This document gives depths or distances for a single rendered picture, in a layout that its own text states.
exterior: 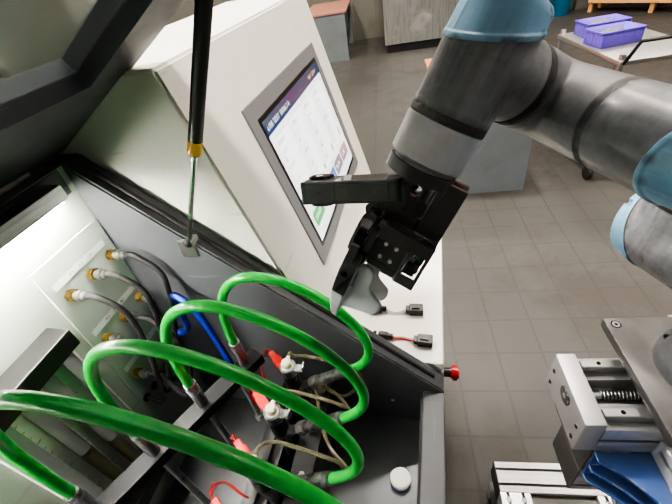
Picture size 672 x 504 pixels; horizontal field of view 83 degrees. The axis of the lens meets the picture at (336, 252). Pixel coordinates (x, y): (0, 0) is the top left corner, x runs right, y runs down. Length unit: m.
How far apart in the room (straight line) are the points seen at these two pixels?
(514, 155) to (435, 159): 2.68
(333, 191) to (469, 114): 0.15
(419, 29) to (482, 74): 6.98
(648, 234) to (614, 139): 0.40
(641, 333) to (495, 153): 2.26
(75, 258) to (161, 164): 0.19
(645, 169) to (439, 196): 0.15
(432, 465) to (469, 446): 1.07
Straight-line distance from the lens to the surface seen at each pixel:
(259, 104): 0.73
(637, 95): 0.37
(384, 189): 0.39
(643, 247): 0.75
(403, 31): 7.31
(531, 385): 1.98
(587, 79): 0.40
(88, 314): 0.70
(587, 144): 0.37
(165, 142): 0.60
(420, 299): 0.90
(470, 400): 1.89
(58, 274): 0.66
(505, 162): 3.04
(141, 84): 0.57
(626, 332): 0.85
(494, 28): 0.36
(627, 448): 0.87
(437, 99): 0.36
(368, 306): 0.44
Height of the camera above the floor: 1.64
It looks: 39 degrees down
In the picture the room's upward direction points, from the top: 11 degrees counter-clockwise
